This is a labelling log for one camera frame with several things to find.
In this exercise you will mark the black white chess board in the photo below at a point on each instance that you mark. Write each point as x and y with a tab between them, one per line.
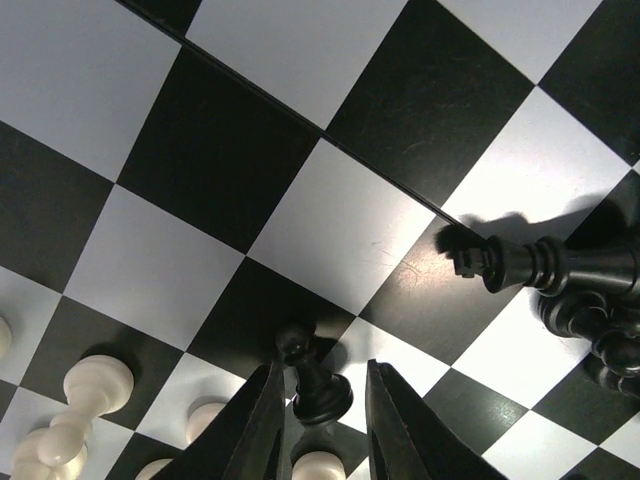
179	179

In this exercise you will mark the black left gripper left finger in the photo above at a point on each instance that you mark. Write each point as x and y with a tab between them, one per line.
245	440

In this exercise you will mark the black chess pawn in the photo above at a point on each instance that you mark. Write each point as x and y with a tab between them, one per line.
321	396

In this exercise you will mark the black chess king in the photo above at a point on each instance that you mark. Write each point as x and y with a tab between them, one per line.
550	267

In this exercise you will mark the white chess piece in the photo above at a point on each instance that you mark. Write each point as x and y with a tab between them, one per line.
96	385
200	419
318	465

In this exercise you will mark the pile of black chess pieces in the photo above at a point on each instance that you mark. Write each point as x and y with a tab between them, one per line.
611	328

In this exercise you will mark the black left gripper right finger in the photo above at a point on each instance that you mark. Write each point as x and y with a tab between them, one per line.
407	440

